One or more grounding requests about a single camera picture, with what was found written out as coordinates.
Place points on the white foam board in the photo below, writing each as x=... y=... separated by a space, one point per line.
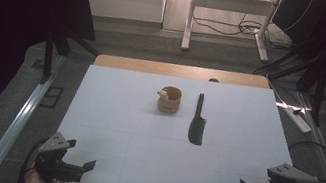
x=130 y=133

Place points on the white desk frame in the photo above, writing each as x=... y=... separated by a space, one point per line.
x=230 y=3

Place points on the small pale figurine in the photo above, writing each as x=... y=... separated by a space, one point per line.
x=163 y=94

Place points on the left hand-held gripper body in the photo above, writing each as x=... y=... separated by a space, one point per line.
x=52 y=161

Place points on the round wooden cup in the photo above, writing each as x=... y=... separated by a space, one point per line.
x=170 y=101

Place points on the white power strip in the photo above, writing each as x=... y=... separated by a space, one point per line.
x=297 y=119

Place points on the dark floor socket cover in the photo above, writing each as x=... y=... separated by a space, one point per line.
x=51 y=96
x=38 y=64

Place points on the black metal stand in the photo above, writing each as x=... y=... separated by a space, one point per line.
x=318 y=92
x=51 y=51

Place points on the black comb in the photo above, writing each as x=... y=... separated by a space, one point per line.
x=196 y=128

